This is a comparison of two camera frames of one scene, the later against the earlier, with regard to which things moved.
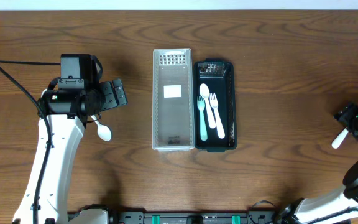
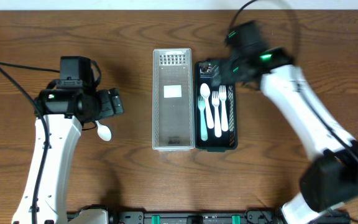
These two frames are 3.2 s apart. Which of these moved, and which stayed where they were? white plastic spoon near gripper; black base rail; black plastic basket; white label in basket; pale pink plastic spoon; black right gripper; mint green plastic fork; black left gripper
Moved: black left gripper; black right gripper
Stayed: mint green plastic fork; black base rail; white label in basket; white plastic spoon near gripper; black plastic basket; pale pink plastic spoon
